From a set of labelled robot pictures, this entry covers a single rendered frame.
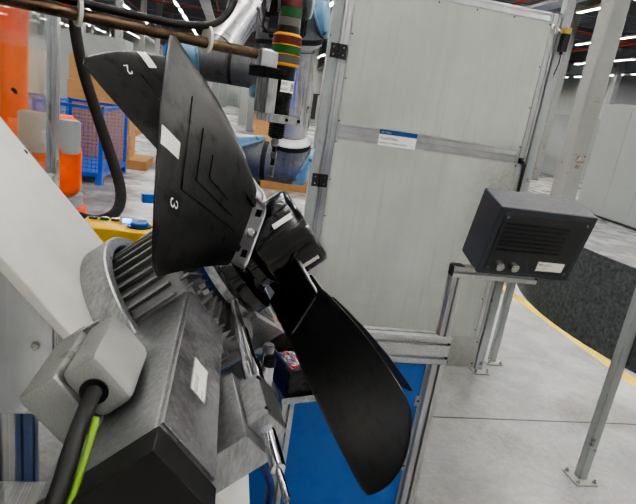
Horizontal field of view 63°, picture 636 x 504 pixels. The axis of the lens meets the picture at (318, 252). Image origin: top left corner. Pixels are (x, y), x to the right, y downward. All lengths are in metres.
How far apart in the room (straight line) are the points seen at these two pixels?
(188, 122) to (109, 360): 0.22
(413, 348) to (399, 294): 1.58
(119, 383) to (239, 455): 0.14
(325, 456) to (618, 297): 1.47
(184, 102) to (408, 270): 2.50
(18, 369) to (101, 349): 0.30
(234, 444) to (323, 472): 1.04
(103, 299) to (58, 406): 0.22
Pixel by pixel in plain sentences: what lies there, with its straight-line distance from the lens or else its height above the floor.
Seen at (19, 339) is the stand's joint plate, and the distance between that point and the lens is 0.76.
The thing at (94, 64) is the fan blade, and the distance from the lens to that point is 0.80.
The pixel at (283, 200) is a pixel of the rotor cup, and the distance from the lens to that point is 0.72.
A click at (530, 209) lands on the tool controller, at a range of 1.34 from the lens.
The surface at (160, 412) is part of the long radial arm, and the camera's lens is 0.45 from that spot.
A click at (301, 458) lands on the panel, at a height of 0.46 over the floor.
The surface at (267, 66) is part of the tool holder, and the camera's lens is 0.79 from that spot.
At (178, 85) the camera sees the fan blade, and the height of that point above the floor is 1.39.
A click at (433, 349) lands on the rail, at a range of 1.42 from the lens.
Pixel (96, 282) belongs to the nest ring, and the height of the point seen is 1.14.
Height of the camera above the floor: 1.39
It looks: 16 degrees down
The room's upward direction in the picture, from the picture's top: 9 degrees clockwise
